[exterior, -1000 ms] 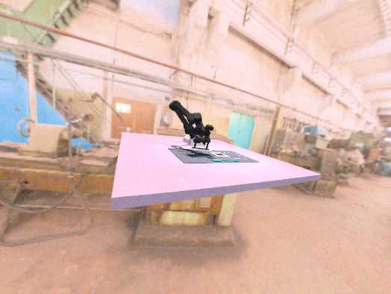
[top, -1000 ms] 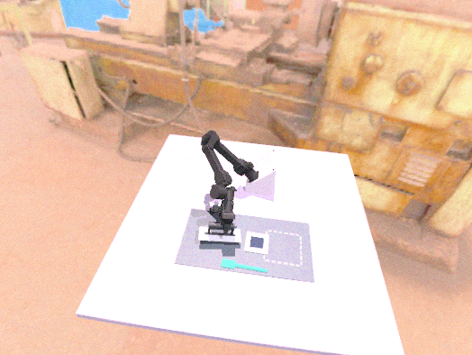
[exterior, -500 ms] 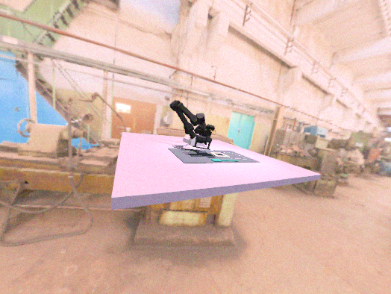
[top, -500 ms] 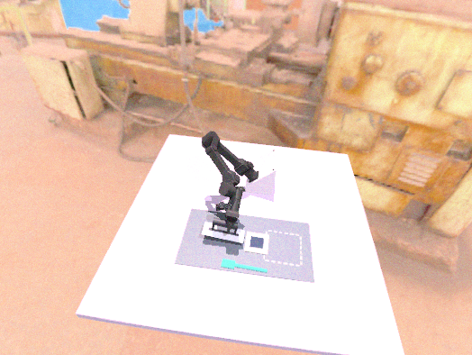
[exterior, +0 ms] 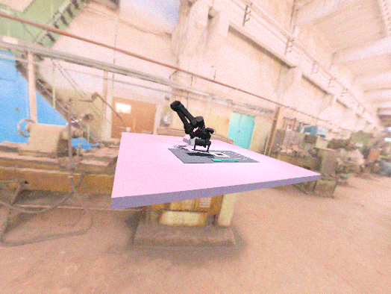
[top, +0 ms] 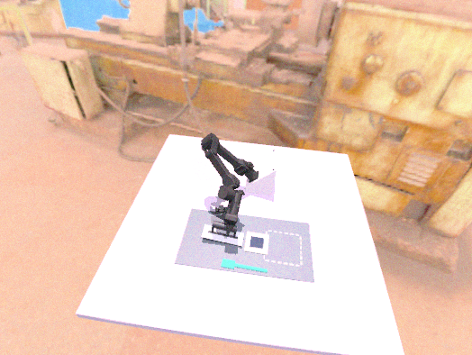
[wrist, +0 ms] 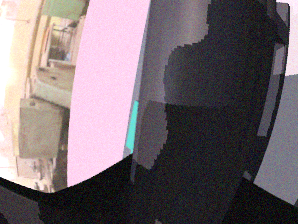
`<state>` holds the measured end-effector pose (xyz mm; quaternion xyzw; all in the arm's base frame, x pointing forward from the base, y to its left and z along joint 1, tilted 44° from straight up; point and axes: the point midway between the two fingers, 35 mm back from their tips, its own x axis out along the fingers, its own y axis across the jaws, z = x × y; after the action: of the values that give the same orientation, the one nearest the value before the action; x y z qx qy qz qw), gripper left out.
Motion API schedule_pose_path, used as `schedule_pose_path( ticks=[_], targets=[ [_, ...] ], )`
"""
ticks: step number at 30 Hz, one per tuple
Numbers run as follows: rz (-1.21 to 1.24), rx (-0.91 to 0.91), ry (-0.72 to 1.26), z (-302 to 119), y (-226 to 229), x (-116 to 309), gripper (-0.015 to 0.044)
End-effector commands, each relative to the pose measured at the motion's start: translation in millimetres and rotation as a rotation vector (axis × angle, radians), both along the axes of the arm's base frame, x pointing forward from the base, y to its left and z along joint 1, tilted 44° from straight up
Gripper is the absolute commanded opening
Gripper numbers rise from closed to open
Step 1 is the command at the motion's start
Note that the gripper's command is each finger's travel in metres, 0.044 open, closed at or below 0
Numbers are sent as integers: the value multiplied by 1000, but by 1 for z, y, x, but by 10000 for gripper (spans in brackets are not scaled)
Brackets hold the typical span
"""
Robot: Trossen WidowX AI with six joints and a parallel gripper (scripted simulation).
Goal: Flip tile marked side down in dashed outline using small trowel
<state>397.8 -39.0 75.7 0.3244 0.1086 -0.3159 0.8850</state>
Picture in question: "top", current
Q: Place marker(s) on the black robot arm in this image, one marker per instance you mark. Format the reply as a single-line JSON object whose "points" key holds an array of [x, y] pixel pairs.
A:
{"points": [[212, 148]]}

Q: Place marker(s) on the pale lavender flat mat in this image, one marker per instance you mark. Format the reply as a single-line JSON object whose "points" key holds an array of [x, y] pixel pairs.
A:
{"points": [[195, 250]]}

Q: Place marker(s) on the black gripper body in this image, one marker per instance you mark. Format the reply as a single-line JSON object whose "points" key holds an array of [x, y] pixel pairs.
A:
{"points": [[234, 210]]}

